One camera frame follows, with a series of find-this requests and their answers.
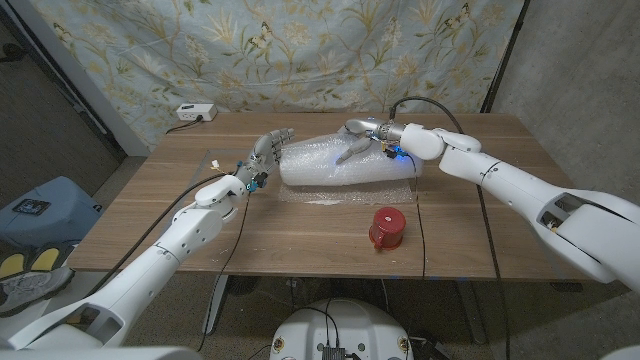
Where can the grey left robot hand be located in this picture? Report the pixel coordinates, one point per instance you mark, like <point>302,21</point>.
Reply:
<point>262,160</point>

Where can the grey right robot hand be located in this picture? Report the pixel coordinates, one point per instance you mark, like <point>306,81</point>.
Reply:
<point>385,131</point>

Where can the clear bubble wrap roll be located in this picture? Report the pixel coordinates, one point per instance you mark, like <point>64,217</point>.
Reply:
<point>325,167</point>

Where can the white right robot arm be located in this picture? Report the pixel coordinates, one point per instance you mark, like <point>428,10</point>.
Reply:
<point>500,175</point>

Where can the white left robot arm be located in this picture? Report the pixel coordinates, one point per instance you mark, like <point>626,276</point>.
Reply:
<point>160,255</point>

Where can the red mug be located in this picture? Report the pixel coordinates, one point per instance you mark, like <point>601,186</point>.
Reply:
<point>387,227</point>

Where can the white power outlet box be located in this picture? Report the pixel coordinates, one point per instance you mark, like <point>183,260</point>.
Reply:
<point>196,112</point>

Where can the floral printed backdrop cloth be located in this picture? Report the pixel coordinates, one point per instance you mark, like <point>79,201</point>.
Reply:
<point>250,50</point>

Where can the black backdrop pole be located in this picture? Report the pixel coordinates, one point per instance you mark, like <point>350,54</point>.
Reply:
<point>502,60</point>

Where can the white table leg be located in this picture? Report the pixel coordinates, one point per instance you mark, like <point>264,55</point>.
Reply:
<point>214,305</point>

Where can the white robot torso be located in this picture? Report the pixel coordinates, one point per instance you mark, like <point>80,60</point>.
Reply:
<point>340,325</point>

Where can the grey table leg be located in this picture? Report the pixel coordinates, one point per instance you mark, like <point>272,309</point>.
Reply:
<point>471,310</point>

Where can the pale grey backdrop pole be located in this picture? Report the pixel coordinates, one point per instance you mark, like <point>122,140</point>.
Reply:
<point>80,75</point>

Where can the black flat device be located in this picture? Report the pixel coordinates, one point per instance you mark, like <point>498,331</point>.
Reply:
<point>31,206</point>

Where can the yellow and black shoe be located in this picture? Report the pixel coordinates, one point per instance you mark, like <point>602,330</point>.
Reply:
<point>45,260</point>

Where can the white robot chest rim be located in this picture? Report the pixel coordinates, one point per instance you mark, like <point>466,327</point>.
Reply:
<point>100,354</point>

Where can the grey sneaker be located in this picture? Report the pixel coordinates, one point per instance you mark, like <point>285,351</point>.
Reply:
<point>30,290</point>

